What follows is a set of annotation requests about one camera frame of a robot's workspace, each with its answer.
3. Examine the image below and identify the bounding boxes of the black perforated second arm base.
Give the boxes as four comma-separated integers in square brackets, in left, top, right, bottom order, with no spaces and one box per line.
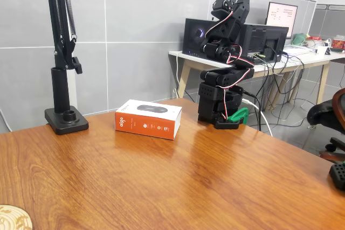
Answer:
[328,159,345,191]

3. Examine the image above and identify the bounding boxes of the red tin can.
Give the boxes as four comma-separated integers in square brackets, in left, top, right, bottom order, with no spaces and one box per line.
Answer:
[330,35,345,51]

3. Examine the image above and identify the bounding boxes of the black office chair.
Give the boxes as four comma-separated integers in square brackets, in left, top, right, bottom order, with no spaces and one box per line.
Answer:
[306,87,345,164]

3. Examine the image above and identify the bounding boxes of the black desk stand base pole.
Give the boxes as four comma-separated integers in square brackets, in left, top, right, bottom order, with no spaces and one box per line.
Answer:
[44,67,89,136]

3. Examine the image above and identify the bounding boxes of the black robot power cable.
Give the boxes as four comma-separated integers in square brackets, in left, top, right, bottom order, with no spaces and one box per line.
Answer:
[242,89,263,131]

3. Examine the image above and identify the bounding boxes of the green bag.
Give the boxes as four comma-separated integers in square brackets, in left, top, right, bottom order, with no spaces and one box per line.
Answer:
[292,33,308,46]

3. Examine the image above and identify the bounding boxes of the black hanging cable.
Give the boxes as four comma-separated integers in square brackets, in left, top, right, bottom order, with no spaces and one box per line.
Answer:
[265,61,280,111]

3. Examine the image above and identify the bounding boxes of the white desk wooden legs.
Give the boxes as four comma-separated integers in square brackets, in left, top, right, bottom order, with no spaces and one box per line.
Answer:
[168,48,345,112]

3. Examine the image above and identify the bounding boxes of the red white servo cable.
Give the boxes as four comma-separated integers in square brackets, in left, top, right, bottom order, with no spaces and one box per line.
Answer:
[204,10,234,38]
[215,86,230,120]
[225,44,256,67]

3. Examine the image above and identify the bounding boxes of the white papers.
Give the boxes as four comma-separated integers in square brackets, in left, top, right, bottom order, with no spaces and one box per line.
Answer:
[282,45,311,55]

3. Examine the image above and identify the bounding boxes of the white cable by wall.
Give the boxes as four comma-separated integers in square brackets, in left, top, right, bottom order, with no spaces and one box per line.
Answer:
[0,108,13,133]

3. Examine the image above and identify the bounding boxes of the black computer tower case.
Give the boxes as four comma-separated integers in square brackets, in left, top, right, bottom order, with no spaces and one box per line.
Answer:
[182,18,290,66]

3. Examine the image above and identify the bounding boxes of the white cable at desk leg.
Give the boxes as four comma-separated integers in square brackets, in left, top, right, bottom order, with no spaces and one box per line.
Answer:
[174,51,181,99]

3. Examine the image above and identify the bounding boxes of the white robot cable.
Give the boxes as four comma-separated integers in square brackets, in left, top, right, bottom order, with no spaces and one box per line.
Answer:
[241,97,273,137]

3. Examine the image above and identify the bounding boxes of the round wooden coaster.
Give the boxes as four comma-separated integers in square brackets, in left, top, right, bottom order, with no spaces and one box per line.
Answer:
[0,204,33,230]

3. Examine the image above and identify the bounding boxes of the computer monitor white screen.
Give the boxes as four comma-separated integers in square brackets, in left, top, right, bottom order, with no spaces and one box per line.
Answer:
[265,1,299,39]

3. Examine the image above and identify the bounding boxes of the white orange aigo mouse box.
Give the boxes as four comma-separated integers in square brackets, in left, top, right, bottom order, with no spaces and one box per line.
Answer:
[115,99,183,141]

